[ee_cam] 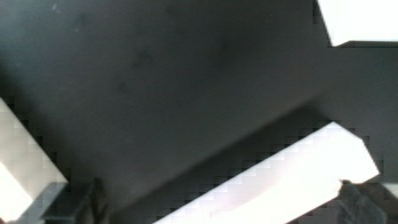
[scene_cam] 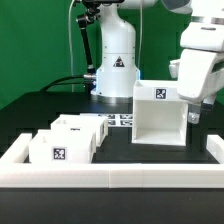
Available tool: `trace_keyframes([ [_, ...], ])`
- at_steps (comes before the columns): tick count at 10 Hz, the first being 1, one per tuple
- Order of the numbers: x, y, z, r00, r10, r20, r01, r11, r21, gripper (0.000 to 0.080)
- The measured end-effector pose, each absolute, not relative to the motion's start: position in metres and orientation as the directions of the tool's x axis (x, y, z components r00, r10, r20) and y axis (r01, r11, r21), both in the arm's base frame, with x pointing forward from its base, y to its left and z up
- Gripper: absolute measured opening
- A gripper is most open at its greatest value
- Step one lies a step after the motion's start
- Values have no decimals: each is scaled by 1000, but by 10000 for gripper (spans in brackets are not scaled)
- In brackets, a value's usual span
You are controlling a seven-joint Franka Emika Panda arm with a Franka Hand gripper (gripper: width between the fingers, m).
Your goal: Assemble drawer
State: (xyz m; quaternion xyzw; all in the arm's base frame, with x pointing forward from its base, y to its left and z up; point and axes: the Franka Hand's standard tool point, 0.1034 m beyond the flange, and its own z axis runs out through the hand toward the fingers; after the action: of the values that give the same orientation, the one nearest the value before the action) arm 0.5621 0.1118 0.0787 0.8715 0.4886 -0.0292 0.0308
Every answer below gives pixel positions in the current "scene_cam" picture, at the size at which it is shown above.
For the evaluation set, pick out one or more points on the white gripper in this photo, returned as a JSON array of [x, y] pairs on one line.
[[200, 73]]

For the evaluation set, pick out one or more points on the white drawer cabinet frame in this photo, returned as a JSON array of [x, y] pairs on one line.
[[159, 115]]

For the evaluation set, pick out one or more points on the white drawer box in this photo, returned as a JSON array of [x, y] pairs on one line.
[[98, 124], [75, 147]]

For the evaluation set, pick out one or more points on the white front drawer box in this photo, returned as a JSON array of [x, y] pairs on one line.
[[75, 147]]

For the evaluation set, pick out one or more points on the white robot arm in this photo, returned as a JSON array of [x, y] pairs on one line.
[[116, 75]]

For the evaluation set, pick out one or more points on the white marker sheet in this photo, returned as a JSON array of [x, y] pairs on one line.
[[115, 120]]

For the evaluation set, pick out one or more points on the white U-shaped fence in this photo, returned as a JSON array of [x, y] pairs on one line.
[[15, 172]]

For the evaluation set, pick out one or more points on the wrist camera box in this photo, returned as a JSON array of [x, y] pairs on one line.
[[174, 68]]

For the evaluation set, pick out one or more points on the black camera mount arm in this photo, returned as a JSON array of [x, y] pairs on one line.
[[83, 21]]

